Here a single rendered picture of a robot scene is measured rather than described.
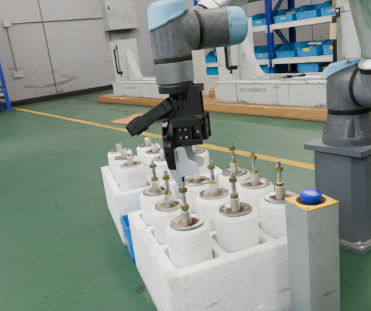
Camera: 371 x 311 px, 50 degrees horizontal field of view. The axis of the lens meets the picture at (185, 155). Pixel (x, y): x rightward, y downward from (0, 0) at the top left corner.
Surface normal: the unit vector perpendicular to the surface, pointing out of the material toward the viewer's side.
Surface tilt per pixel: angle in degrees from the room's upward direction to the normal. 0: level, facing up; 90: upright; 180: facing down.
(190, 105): 90
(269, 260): 90
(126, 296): 0
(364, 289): 0
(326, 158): 90
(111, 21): 90
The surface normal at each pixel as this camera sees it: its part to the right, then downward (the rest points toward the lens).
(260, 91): -0.80, 0.25
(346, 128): -0.48, -0.02
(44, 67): 0.59, 0.15
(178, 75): 0.19, 0.24
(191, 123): -0.30, 0.29
